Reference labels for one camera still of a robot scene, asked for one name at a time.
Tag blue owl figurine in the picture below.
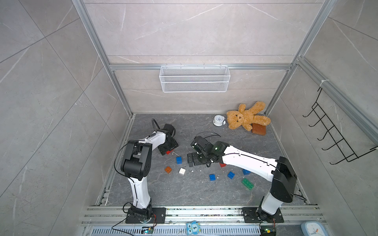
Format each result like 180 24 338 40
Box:
186 221 201 236

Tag orange lego brick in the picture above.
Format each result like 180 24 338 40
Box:
164 166 172 174

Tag black wire hook rack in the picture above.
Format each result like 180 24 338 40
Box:
302 88 378 165

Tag white alarm clock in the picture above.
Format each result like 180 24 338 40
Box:
213 115 226 127

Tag white wire mesh basket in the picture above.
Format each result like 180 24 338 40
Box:
159 65 230 92

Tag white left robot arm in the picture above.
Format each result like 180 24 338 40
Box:
120 124 178 221

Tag blue lego brick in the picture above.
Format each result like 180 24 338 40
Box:
227 172 235 180
176 156 182 165
209 174 216 181
242 169 251 175

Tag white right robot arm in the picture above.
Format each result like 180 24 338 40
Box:
187 136 297 222

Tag white blue desk clock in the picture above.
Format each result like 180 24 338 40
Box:
301 221 329 236

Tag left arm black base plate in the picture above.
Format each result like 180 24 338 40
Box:
126 206 166 224

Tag green lego brick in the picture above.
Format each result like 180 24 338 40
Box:
241 178 254 190

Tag brown leather wallet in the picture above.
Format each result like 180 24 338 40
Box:
251 124 266 136

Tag brown teddy bear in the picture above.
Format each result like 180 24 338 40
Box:
226 101 271 131

